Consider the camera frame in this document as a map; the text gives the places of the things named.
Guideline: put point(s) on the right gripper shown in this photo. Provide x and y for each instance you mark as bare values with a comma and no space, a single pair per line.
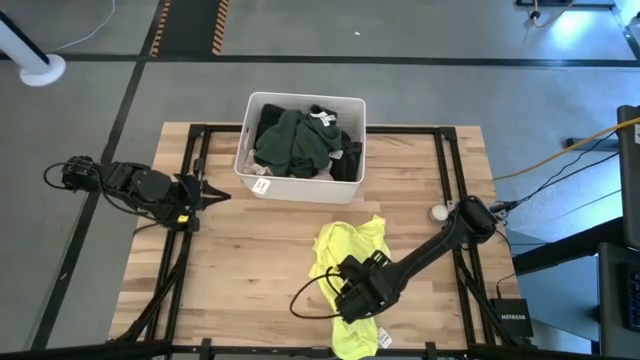
370,285

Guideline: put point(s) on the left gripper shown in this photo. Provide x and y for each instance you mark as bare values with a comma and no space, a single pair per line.
187,200

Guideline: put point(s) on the neon yellow shirt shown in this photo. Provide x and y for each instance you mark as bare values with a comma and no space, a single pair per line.
350,240

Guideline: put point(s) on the dark green sweatshirt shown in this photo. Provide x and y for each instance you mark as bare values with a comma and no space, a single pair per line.
295,145

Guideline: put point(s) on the dark denim jeans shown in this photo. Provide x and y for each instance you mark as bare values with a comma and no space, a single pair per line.
350,160

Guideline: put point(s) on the yellow tag on left arm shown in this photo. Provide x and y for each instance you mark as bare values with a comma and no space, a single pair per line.
183,218

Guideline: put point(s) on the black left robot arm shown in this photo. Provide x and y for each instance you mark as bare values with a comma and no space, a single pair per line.
140,187

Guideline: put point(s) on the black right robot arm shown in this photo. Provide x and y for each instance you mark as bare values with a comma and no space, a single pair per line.
435,242

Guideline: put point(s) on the white perforated laundry basket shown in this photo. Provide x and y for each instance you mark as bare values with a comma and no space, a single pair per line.
300,190

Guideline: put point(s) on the white round puck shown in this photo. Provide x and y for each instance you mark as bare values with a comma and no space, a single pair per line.
439,213

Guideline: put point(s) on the black hazard-striped floor mat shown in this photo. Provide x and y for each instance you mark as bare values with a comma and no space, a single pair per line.
190,25

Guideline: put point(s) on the black desk beam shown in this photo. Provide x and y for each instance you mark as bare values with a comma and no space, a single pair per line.
565,247

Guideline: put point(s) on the white pole with base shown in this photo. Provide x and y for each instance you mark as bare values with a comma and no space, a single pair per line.
35,67

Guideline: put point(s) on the black desk with keyboard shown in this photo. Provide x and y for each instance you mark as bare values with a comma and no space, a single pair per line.
620,300

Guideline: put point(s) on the black side cabinet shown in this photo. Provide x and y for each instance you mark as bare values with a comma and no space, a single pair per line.
630,175

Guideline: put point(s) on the black aluminium table frame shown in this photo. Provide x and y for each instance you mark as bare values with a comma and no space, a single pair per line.
170,280

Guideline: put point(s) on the black Netgear network switch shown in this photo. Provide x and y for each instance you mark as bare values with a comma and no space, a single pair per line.
512,317

